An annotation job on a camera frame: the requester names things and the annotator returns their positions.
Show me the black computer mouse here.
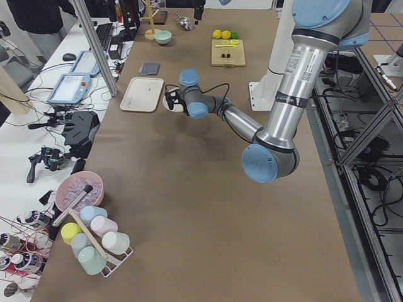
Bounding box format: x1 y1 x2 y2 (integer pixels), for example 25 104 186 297
62 53 77 62

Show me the beige rectangular tray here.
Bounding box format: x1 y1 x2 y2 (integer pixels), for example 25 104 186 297
120 77 164 113

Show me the black keyboard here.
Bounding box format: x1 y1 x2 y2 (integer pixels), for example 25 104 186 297
96 23 113 51

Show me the mint green bowl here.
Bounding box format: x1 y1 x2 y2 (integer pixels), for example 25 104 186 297
154 30 173 45

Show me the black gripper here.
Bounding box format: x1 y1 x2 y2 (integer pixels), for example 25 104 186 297
164 89 179 109
193 0 205 21

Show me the grey folded cloth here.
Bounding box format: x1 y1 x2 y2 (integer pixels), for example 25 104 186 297
139 62 160 76

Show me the yellow lemon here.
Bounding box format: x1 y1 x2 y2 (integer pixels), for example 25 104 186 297
212 30 222 40
220 30 232 40

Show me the beige round plate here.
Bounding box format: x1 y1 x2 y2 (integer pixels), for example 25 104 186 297
162 96 183 113

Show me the pink bowl with ice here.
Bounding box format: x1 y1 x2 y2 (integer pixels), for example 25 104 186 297
55 171 104 213

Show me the blue teach pendant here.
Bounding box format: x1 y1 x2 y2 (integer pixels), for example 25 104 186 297
47 73 91 105
70 50 99 77

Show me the wooden cutting board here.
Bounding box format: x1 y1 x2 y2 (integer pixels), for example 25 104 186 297
211 39 246 67

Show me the mint plastic cup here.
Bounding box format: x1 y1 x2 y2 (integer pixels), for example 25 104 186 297
77 246 106 275

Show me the grey plastic cup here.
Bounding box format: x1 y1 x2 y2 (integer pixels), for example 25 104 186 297
71 233 92 258

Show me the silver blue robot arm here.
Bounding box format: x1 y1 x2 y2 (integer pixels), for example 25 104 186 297
165 1 372 183

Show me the white cup rack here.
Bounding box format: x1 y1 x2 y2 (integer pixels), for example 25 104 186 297
68 210 134 278

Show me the wooden mug tree stand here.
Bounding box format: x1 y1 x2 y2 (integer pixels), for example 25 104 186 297
140 0 160 40

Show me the yellow lemon middle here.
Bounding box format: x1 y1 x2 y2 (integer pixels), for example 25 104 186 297
220 30 232 40

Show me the blue plastic cup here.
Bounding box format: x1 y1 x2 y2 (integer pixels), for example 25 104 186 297
79 206 108 226

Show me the steel muddler tool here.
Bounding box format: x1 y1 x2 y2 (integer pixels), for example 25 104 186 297
52 184 93 228

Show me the far blue teach pendant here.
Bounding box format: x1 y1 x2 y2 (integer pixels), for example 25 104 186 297
70 50 99 77

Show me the black plastic stand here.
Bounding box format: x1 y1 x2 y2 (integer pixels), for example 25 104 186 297
62 111 100 174

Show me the white plastic cup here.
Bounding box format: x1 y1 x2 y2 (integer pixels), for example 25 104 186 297
102 232 130 255

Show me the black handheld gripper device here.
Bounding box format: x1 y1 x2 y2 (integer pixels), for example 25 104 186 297
26 146 71 183

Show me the yellow lemon left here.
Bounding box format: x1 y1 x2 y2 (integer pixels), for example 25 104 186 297
212 30 222 40

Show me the yellow plastic cup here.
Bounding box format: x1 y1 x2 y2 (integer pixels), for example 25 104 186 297
60 222 82 245

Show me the steel metal scoop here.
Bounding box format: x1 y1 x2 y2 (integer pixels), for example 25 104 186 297
175 13 194 31

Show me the pink plastic cup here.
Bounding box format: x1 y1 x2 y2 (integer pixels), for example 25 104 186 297
90 215 118 238

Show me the near blue teach pendant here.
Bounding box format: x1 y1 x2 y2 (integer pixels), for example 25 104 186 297
47 73 91 105

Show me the green lime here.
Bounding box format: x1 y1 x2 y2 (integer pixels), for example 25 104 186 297
231 31 239 40

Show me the aluminium frame post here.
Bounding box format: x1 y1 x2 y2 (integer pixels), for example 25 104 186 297
72 0 118 97

